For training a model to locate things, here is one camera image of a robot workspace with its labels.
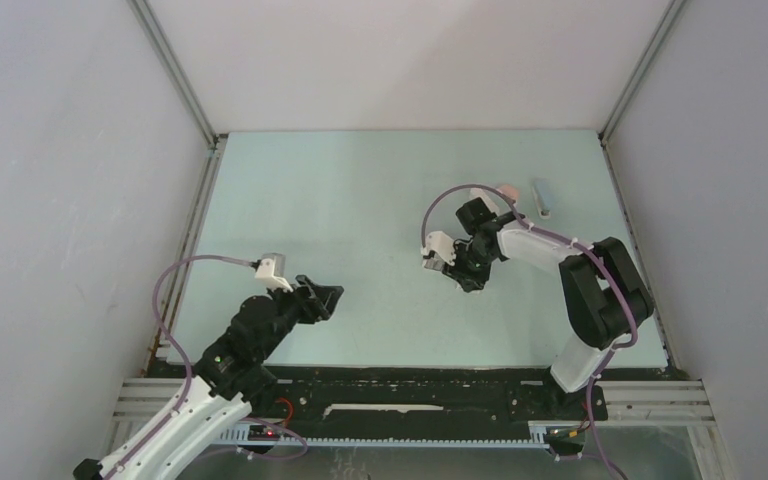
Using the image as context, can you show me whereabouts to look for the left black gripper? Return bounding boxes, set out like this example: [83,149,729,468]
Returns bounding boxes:
[256,274,343,360]

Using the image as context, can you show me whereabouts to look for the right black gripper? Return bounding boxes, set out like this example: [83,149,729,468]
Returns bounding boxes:
[442,241,497,293]

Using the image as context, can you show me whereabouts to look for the staple box tray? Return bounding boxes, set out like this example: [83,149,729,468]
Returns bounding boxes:
[422,258,446,271]

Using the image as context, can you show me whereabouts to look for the long white stapler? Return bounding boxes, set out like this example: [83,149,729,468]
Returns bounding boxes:
[469,188,501,215]

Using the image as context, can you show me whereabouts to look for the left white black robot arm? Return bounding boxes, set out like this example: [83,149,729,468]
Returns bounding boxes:
[72,275,345,479]

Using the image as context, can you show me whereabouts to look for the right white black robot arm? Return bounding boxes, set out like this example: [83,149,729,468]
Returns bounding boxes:
[421,194,654,418]

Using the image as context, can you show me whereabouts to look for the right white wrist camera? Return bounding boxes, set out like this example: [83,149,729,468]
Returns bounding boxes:
[421,231,456,268]

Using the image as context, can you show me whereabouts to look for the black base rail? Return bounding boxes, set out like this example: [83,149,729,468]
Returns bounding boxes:
[253,366,608,442]

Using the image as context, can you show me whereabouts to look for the right aluminium frame post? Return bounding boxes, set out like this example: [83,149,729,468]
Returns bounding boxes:
[599,0,690,147]

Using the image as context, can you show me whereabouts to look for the aluminium frame post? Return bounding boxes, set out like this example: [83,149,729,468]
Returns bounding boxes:
[599,0,690,147]
[127,0,219,148]

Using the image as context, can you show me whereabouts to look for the left aluminium frame post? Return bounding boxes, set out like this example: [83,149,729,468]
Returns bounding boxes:
[127,0,219,148]

